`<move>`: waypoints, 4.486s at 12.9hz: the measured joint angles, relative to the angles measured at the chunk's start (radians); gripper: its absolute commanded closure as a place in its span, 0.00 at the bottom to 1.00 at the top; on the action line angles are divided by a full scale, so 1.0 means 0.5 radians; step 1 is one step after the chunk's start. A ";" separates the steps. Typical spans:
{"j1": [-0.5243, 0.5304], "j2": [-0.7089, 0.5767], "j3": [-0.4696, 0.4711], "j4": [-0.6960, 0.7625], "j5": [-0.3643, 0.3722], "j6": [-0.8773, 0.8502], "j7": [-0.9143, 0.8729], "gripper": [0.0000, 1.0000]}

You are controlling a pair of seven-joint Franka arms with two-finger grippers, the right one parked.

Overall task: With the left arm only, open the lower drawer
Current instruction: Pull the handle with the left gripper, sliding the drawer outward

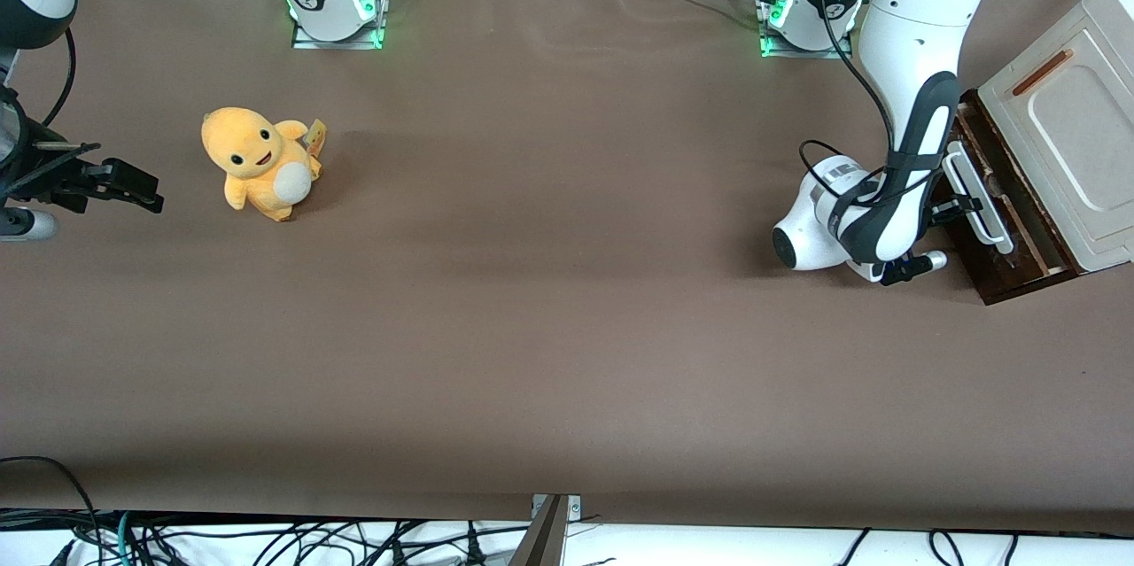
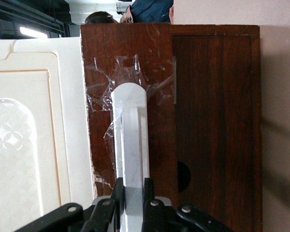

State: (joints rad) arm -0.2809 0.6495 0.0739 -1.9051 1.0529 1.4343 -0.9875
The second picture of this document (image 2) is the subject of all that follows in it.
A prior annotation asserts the white drawer handle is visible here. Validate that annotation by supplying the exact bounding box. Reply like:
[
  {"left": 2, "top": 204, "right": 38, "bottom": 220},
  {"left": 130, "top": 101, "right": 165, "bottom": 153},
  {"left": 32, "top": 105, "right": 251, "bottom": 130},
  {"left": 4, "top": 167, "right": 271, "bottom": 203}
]
[{"left": 110, "top": 82, "right": 150, "bottom": 232}]

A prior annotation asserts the person in dark blue top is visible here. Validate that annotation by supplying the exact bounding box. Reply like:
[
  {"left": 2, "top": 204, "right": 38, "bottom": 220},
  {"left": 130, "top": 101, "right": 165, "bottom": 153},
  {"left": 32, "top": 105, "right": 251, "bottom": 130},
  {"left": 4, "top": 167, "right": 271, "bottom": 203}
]
[{"left": 84, "top": 0, "right": 174, "bottom": 25}]

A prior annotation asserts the wooden drawer without handle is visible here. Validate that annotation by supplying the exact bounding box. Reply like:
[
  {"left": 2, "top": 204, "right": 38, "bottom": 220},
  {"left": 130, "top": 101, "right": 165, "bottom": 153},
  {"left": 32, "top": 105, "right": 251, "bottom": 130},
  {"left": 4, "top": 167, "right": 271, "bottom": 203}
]
[{"left": 171, "top": 35, "right": 253, "bottom": 232}]

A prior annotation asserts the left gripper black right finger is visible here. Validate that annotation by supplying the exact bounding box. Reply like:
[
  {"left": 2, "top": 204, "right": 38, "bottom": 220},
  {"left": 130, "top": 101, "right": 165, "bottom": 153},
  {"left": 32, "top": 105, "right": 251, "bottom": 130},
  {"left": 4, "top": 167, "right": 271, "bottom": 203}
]
[{"left": 142, "top": 177, "right": 235, "bottom": 232}]

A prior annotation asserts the wooden drawer with white handle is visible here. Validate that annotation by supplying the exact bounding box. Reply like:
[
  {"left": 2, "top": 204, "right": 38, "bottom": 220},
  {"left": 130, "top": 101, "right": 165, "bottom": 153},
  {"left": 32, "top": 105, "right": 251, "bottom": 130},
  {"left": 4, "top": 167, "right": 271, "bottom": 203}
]
[{"left": 80, "top": 23, "right": 179, "bottom": 208}]

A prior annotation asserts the dark wooden drawer cabinet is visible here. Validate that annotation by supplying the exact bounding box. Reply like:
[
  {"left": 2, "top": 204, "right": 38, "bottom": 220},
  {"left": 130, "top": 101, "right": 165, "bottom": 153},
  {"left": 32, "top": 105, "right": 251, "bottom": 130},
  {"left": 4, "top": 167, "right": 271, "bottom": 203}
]
[{"left": 170, "top": 24, "right": 263, "bottom": 232}]

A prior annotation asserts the clear adhesive tape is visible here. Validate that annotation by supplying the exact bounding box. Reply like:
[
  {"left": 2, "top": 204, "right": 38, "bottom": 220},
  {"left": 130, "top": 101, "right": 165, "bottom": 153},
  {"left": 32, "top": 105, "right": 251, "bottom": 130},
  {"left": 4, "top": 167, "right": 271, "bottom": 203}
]
[{"left": 86, "top": 54, "right": 177, "bottom": 145}]

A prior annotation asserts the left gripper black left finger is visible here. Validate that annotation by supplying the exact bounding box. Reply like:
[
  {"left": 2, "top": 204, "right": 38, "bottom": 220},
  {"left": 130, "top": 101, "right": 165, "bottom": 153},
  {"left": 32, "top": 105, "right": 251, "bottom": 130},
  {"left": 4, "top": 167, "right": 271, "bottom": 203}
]
[{"left": 14, "top": 177, "right": 126, "bottom": 232}]

